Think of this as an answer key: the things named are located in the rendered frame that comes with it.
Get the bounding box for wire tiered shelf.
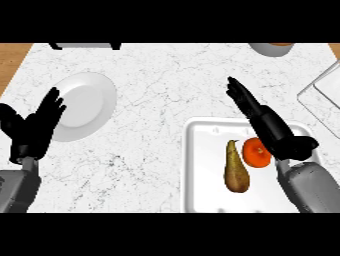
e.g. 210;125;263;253
295;44;340;141

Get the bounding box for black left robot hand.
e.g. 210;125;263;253
0;86;68;165

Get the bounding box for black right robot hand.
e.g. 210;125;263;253
224;76;320;162

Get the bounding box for white round plate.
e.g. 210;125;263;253
52;72;118;143

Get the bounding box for white rectangular tray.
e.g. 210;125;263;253
180;116;323;214

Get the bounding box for grey round bowl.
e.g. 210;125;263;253
246;43;295;58

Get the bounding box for brown-green elongated squash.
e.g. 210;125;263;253
223;139;251;194

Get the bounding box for orange round vegetable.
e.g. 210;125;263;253
241;136;273;169

